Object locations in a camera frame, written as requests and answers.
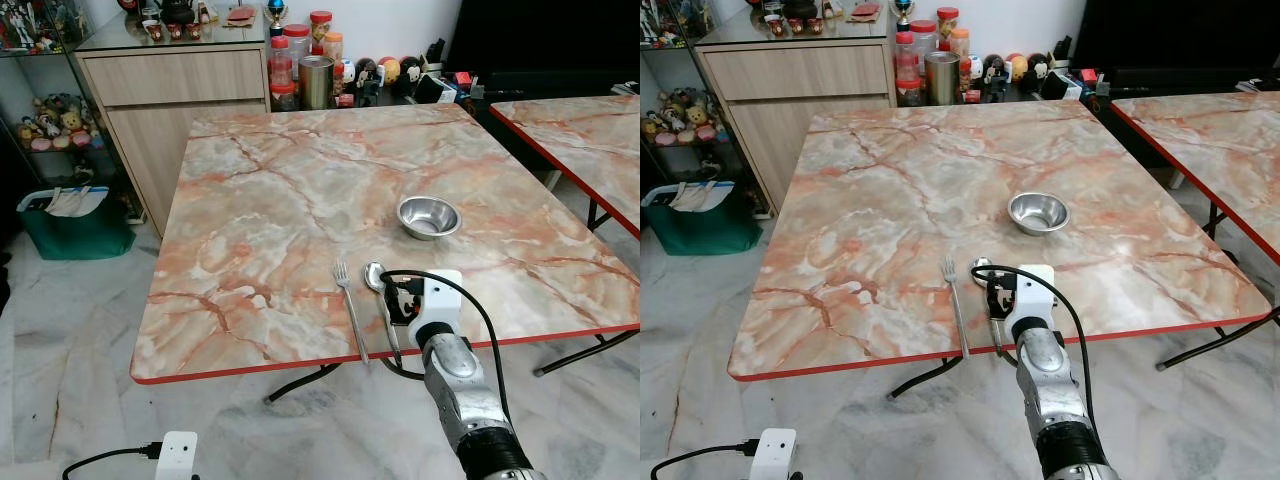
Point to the small black box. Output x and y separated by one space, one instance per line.
435 88
1062 83

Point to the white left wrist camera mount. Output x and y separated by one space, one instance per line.
775 455
178 455

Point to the white bag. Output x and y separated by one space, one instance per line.
75 200
697 195

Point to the black teapot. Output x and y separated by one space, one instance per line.
800 8
177 10

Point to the tall orange red-lid jar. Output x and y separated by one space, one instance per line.
320 28
947 24

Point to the marble top folding table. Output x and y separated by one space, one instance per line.
590 140
900 200
300 200
1210 140

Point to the large clear red-lid jar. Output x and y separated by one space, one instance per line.
923 38
297 42

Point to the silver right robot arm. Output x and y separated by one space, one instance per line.
455 385
1050 385

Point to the steel spoon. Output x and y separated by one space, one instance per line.
375 276
982 266

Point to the small trophy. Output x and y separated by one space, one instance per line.
275 14
903 12

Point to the small red box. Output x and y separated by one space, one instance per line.
1088 75
462 78

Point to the glass display shelf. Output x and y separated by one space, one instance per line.
40 80
665 80

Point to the light wooden cabinet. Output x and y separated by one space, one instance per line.
790 75
170 80

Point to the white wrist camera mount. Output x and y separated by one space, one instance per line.
775 455
1035 290
443 295
178 455

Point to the steel bowl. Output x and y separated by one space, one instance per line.
1038 213
429 217

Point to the red packet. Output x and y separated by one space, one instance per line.
866 11
241 14

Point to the steel fork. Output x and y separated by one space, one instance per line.
955 310
350 310

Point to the yellow bear plush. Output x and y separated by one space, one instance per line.
72 122
688 122

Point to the yellow round figurine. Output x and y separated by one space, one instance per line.
389 68
1018 66

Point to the low red jar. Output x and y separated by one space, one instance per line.
909 93
285 97

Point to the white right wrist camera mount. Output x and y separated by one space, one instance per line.
1035 290
443 295

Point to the green storage bin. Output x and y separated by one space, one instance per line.
75 235
700 230

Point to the small orange jar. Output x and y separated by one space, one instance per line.
960 42
334 46

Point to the black television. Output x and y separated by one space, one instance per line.
1170 30
540 35

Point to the black round figurine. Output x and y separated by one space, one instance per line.
410 78
1040 72
366 78
993 72

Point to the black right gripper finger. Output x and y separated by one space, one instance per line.
991 285
390 293
391 315
992 308

